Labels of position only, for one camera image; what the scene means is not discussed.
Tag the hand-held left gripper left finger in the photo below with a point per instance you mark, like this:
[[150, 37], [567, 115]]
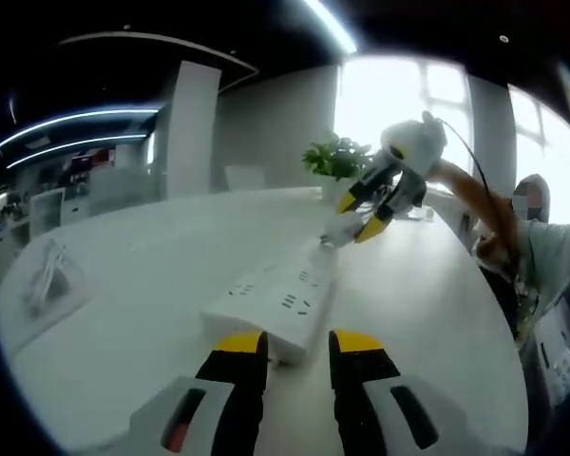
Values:
[[237, 375]]

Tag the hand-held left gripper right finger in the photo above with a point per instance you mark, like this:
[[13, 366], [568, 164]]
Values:
[[361, 375]]

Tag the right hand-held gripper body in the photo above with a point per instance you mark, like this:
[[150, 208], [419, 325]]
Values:
[[420, 142]]

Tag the white charger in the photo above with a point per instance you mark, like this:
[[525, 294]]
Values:
[[344, 230]]

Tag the white power strip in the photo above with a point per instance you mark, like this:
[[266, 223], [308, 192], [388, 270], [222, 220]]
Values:
[[275, 304]]

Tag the white desk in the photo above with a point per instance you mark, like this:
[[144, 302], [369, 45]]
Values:
[[399, 294]]

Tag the long ceiling light strip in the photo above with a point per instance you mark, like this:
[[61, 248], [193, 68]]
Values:
[[332, 24]]

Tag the green plant in white pot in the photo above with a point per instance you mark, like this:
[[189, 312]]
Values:
[[337, 159]]

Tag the person's torso in light shirt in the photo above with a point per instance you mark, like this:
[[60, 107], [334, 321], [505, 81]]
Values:
[[551, 256]]

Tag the white mesh office chair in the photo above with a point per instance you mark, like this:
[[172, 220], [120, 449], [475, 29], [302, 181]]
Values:
[[47, 211]]

